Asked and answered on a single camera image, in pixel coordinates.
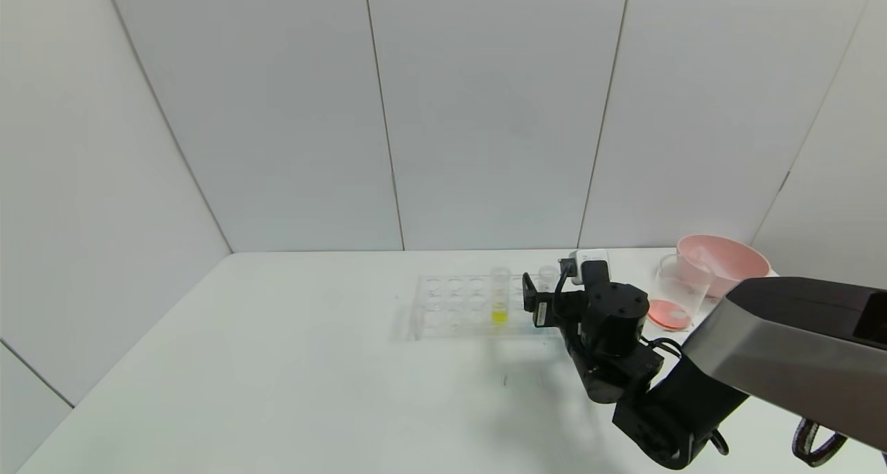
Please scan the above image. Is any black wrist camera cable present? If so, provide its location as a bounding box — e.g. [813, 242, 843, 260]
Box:
[553, 257, 577, 315]

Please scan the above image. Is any test tube with yellow pigment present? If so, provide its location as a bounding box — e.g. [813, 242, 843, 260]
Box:
[489, 267, 511, 324]

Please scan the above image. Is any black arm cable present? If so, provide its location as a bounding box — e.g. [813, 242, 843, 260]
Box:
[792, 417, 850, 469]

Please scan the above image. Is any pink bowl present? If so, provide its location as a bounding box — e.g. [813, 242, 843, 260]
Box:
[676, 235, 771, 300]

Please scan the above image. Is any clear glass beaker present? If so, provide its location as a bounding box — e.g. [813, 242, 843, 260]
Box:
[648, 252, 714, 333]

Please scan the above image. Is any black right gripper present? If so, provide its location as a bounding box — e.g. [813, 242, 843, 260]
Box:
[522, 272, 588, 328]

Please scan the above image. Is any clear plastic test tube rack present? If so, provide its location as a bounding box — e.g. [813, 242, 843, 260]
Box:
[407, 274, 565, 342]

